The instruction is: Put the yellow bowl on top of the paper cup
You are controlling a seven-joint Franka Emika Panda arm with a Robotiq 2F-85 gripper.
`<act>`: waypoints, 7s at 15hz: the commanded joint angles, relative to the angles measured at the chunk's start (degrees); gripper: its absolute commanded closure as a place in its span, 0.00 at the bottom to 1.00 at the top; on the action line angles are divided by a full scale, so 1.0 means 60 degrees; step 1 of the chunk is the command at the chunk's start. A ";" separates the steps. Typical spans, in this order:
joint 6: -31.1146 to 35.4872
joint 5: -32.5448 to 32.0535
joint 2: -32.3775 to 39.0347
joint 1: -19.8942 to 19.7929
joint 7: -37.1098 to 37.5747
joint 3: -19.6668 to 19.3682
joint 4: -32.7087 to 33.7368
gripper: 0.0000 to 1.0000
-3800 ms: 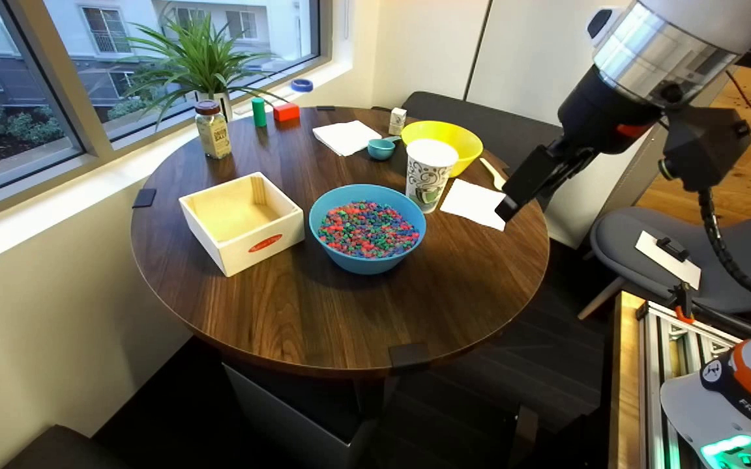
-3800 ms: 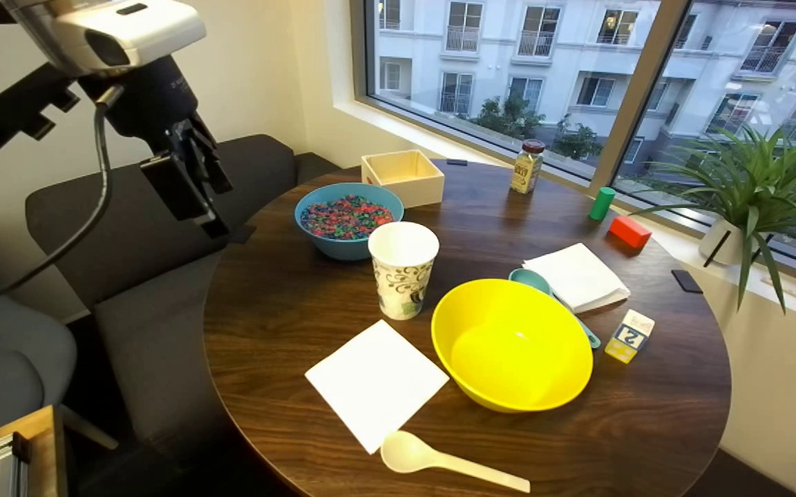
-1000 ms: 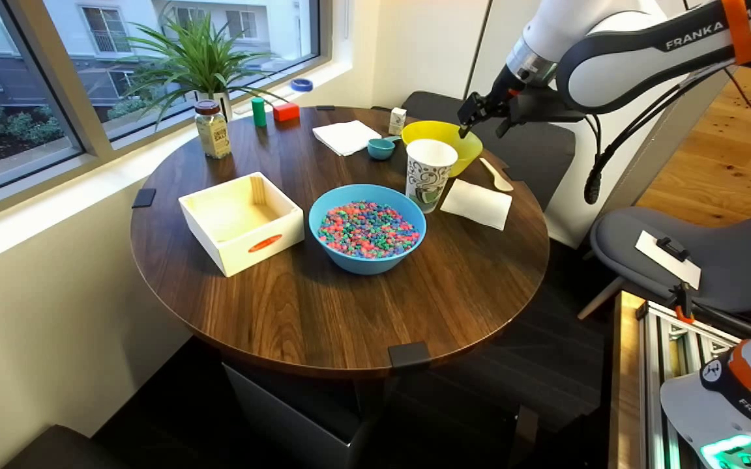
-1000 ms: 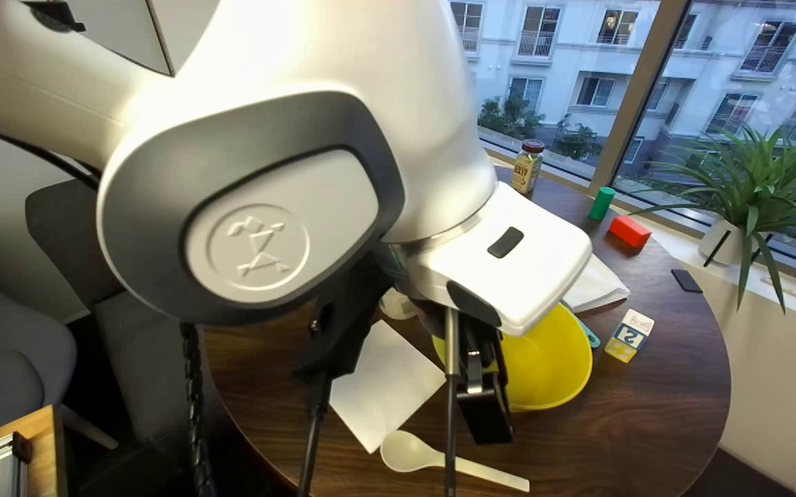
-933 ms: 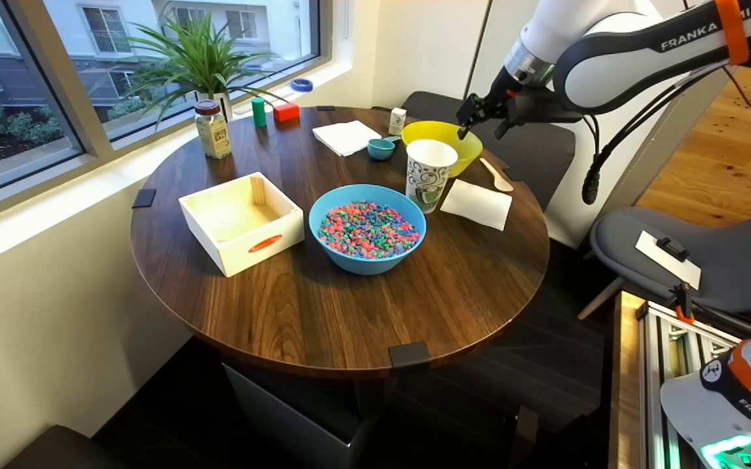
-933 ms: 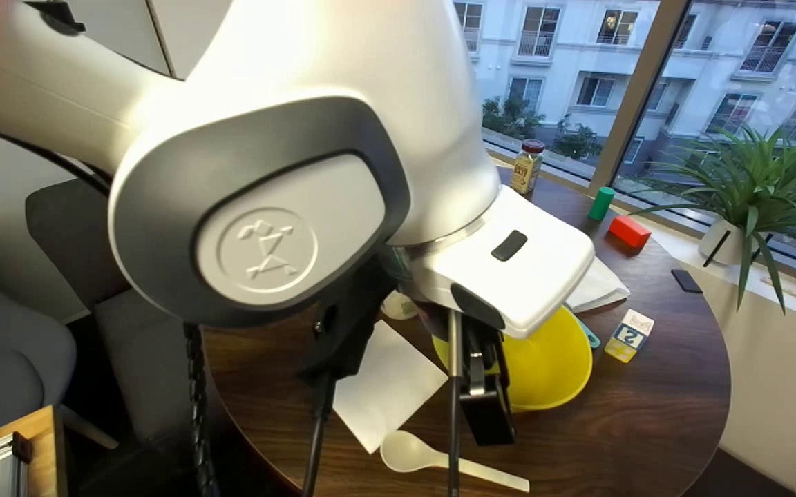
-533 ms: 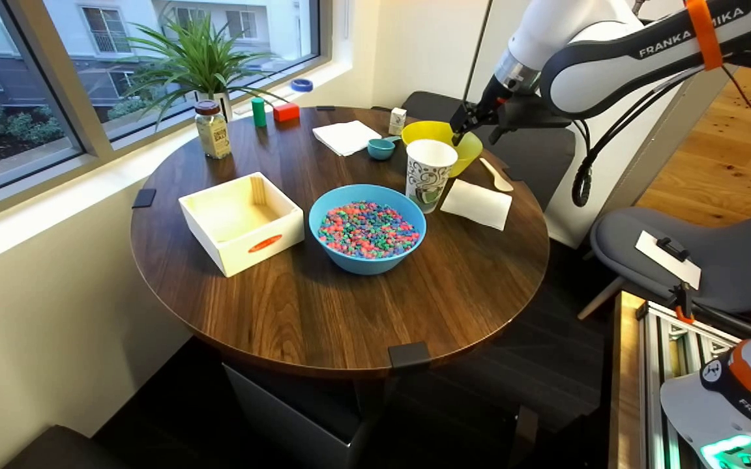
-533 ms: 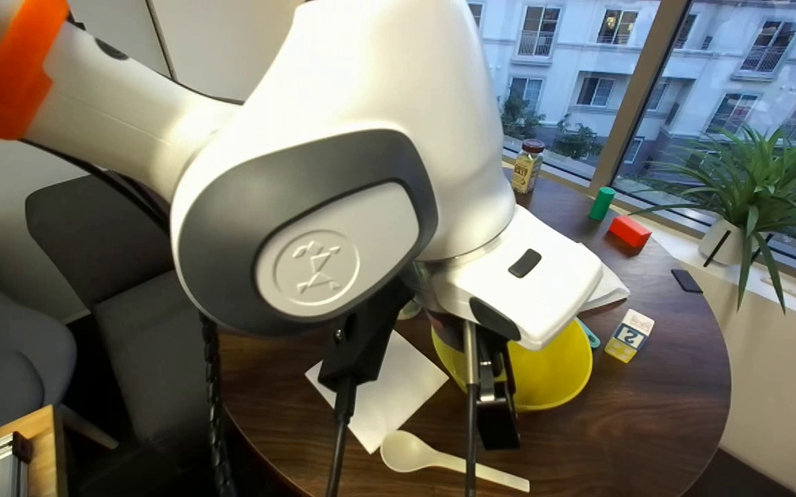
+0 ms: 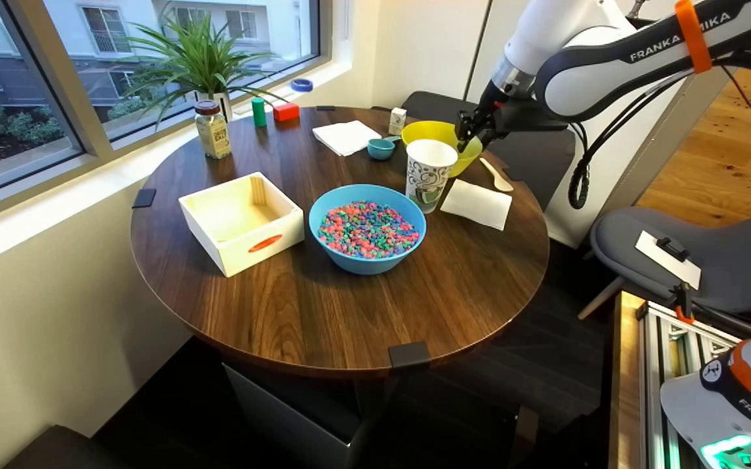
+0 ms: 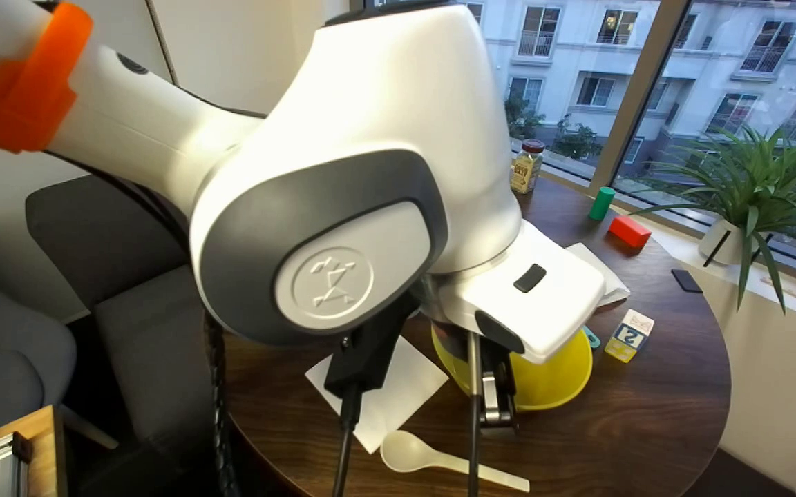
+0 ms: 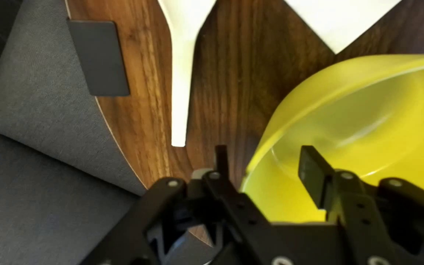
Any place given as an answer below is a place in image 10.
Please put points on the teal measuring scoop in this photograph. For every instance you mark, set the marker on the teal measuring scoop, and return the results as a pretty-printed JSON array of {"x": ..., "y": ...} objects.
[{"x": 592, "y": 337}]

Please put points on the green block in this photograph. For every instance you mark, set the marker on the green block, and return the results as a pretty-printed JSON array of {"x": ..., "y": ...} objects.
[{"x": 601, "y": 206}]

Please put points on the flat white napkin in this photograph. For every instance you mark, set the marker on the flat white napkin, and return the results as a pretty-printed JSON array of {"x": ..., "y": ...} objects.
[{"x": 401, "y": 391}]

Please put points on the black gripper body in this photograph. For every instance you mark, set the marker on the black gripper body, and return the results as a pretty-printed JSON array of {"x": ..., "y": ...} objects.
[{"x": 499, "y": 333}]

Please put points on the wooden cabinet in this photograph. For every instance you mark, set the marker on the wooden cabinet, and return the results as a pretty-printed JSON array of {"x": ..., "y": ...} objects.
[{"x": 43, "y": 452}]

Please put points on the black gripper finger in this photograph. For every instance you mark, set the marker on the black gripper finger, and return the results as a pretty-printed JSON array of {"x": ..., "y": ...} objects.
[
  {"x": 489, "y": 401},
  {"x": 507, "y": 388}
]

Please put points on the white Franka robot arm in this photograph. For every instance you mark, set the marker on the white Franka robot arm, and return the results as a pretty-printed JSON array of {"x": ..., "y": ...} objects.
[{"x": 370, "y": 111}]

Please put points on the yellow plastic bowl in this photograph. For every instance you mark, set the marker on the yellow plastic bowl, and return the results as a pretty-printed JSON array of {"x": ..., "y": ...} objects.
[{"x": 554, "y": 377}]

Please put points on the dark grey sofa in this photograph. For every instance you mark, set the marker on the dark grey sofa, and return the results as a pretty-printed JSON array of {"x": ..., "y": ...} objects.
[{"x": 130, "y": 321}]

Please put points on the small yellow card box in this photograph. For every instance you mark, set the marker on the small yellow card box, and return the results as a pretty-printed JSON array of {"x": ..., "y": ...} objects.
[{"x": 627, "y": 337}]

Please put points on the white plastic spoon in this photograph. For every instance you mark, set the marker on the white plastic spoon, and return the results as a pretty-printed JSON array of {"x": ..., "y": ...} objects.
[{"x": 430, "y": 457}]

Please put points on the window with grey frame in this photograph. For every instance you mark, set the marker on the window with grey frame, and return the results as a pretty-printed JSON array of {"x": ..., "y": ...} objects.
[{"x": 692, "y": 56}]

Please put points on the yellow-labelled jar with dark lid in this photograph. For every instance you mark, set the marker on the yellow-labelled jar with dark lid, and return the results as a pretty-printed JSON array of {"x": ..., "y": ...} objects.
[{"x": 527, "y": 169}]

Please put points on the white plant pot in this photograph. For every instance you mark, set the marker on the white plant pot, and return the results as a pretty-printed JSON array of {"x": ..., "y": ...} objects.
[{"x": 721, "y": 245}]

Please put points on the green spiky houseplant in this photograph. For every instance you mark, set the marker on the green spiky houseplant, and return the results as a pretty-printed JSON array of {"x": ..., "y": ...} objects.
[{"x": 767, "y": 181}]

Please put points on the grey chair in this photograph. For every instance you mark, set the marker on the grey chair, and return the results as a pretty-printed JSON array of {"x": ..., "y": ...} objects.
[{"x": 12, "y": 361}]

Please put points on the red block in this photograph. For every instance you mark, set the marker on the red block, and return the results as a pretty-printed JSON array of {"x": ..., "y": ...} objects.
[{"x": 627, "y": 234}]

